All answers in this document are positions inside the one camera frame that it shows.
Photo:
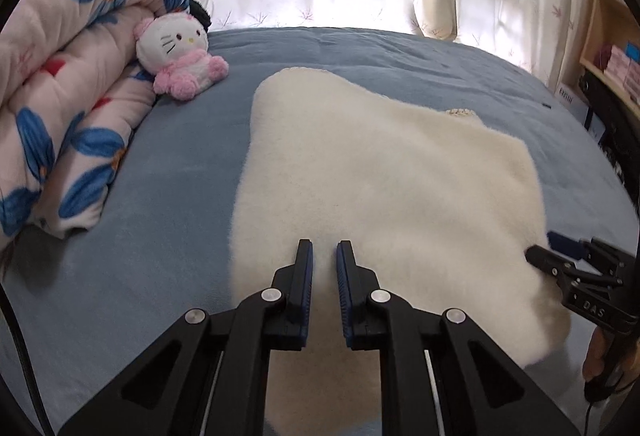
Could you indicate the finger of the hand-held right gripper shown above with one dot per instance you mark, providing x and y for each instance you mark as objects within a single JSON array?
[
  {"x": 545, "y": 258},
  {"x": 565, "y": 243}
]

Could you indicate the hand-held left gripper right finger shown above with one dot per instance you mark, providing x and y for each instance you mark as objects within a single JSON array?
[{"x": 344, "y": 291}]

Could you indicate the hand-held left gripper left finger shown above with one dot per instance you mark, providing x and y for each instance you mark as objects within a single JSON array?
[{"x": 305, "y": 286}]

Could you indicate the cream fluffy cardigan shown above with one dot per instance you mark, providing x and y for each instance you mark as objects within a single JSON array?
[{"x": 375, "y": 176}]

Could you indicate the person's right hand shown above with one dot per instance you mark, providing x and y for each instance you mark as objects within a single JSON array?
[{"x": 595, "y": 356}]

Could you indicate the black case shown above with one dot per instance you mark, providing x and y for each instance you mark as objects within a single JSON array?
[{"x": 607, "y": 115}]

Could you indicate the white printed box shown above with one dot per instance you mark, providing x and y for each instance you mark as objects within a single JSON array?
[{"x": 570, "y": 108}]

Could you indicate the blue fleece bed blanket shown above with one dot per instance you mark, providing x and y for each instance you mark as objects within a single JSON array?
[{"x": 175, "y": 176}]

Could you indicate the pink drawer organizer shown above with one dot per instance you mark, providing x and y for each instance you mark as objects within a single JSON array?
[{"x": 627, "y": 70}]

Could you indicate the small blue box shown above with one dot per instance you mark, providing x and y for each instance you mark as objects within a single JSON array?
[{"x": 634, "y": 50}]

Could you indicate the wooden shelf unit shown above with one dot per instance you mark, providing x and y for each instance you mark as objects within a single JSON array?
[{"x": 602, "y": 23}]

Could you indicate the white pink cat plush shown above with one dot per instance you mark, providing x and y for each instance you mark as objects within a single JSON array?
[{"x": 170, "y": 40}]

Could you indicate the floral pink blue quilt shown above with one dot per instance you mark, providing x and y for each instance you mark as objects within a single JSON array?
[{"x": 65, "y": 80}]

